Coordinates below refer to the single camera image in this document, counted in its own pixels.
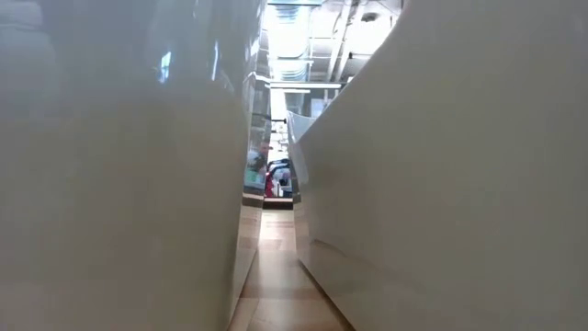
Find white plastic container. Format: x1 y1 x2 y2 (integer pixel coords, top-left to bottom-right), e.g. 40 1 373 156
287 0 588 331
0 0 273 331

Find silver ceiling duct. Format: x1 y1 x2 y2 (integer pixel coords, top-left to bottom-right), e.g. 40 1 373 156
266 3 318 83

